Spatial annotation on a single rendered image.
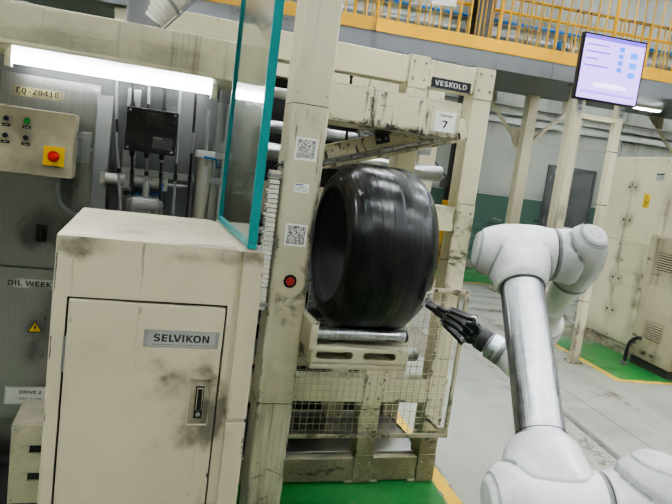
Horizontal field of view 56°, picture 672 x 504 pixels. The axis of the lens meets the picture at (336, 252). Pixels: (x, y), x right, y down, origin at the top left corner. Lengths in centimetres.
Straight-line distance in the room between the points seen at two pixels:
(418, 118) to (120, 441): 168
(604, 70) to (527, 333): 470
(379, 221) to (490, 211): 1016
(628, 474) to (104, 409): 101
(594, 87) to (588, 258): 439
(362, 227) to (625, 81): 436
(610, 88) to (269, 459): 458
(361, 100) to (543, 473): 160
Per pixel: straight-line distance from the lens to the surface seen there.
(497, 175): 1222
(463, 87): 298
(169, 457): 141
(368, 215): 201
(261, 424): 229
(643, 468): 133
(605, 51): 601
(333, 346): 215
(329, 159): 254
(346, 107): 243
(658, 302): 650
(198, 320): 131
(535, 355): 141
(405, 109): 251
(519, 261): 153
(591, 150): 1305
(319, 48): 215
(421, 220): 207
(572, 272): 162
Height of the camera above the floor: 145
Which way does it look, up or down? 7 degrees down
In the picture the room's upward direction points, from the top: 7 degrees clockwise
